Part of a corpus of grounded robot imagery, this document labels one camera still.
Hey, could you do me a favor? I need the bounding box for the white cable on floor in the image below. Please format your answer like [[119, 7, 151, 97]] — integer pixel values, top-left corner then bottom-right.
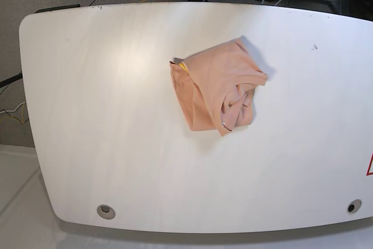
[[0, 101, 27, 115]]

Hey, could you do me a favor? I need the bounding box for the peach T-shirt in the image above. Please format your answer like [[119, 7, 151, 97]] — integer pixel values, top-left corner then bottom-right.
[[170, 37, 268, 136]]

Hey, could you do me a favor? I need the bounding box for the black bar at left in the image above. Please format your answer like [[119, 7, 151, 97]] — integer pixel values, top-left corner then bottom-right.
[[0, 72, 23, 88]]

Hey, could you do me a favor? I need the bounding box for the left table grommet hole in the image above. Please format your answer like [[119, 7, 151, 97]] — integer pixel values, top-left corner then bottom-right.
[[97, 205, 115, 220]]

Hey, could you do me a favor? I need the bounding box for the yellow cable on floor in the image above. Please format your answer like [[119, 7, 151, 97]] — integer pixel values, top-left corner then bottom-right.
[[0, 103, 27, 126]]

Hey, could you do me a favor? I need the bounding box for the table grommet hole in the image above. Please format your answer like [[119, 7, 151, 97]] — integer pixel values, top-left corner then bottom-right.
[[347, 199, 362, 213], [97, 205, 115, 220]]

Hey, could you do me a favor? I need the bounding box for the right table grommet hole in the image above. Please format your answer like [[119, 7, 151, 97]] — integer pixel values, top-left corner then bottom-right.
[[347, 199, 362, 213]]

